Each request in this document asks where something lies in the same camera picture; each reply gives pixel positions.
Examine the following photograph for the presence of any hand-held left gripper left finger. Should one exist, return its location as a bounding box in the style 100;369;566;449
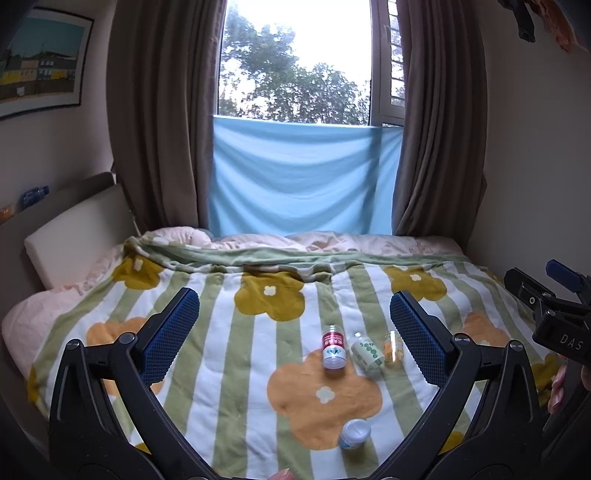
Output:
48;287;218;480

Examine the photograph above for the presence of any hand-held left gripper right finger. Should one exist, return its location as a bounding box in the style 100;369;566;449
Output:
369;291;542;480

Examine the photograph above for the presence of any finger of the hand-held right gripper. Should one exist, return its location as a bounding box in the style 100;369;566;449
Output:
546;259;591;298
503;268;558;320

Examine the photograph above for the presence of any orange print clear cup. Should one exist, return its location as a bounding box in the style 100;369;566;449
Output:
383;330;406;363

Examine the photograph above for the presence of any red label clear cup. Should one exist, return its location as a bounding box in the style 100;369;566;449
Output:
321;325;348;371

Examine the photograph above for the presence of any white blue print cup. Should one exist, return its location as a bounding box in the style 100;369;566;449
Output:
339;418;372;450

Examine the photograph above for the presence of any person's right hand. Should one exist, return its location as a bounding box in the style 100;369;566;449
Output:
547;364;568;415

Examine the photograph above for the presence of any green-dotted white bottle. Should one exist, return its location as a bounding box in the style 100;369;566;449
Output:
348;331;386;371

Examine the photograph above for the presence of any flower print striped blanket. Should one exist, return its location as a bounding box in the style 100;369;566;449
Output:
25;231;561;479

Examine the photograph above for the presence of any white pillow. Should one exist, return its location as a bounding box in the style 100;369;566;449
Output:
24;210;136;292

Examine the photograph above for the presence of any brown curtain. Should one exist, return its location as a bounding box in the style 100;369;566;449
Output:
390;0;490;241
106;0;230;232

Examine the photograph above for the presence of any blue plastic bottle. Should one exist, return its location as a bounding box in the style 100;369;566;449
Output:
17;185;51;212

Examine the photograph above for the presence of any light blue cloth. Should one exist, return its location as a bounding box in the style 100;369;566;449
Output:
208;115;405;237

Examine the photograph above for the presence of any orange patterned hanging garment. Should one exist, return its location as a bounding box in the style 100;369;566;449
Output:
530;0;588;54

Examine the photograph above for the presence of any dark hanging garment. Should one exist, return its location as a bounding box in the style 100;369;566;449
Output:
498;0;539;43

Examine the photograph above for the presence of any green tree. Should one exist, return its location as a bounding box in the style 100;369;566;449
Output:
218;4;372;125

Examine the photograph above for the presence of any framed wall poster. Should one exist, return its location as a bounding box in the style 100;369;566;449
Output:
0;6;96;121

